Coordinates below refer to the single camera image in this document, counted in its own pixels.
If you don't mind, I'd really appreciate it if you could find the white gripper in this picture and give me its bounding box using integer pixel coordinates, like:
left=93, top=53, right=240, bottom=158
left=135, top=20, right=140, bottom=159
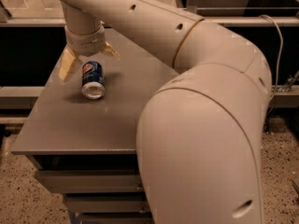
left=59, top=24, right=120, bottom=82

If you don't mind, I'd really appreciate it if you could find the blue pepsi can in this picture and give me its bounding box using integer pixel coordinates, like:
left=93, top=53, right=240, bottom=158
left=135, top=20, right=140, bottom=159
left=81, top=61, right=106, bottom=100

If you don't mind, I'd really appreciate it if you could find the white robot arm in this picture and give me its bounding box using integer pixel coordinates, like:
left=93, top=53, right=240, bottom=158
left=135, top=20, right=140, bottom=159
left=60, top=0, right=272, bottom=224

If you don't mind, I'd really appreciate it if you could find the grey drawer cabinet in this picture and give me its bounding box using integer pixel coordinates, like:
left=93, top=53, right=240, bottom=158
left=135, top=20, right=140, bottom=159
left=12, top=29, right=177, bottom=224

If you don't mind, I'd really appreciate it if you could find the top drawer with knob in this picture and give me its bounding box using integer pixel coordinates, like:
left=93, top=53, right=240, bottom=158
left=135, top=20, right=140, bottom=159
left=35, top=170, right=143, bottom=194

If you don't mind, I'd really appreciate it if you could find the drawer with knob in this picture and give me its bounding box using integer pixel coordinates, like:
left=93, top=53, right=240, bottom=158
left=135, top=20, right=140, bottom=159
left=35, top=170, right=143, bottom=194
left=64, top=193, right=150, bottom=214

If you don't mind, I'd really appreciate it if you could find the middle drawer with knob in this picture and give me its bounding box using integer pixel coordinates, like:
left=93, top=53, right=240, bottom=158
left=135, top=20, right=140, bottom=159
left=64, top=193, right=150, bottom=214

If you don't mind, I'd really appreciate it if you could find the white cable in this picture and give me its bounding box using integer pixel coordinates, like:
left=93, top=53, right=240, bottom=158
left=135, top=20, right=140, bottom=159
left=260, top=14, right=284, bottom=101

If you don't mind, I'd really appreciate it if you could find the metal bracket clamp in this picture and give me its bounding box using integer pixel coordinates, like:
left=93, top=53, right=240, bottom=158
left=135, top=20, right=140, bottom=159
left=277, top=70, right=299, bottom=92

